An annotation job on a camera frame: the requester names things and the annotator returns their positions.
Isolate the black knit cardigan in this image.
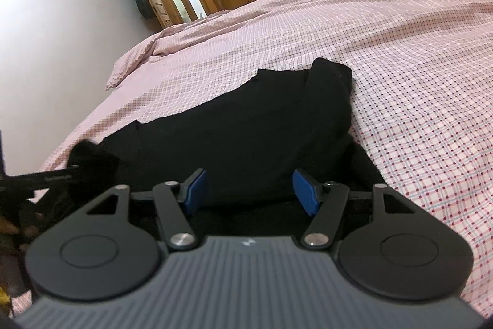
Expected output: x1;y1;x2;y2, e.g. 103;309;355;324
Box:
36;57;386;237

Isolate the pink checked bed cover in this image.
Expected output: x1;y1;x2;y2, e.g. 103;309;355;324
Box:
43;0;492;316

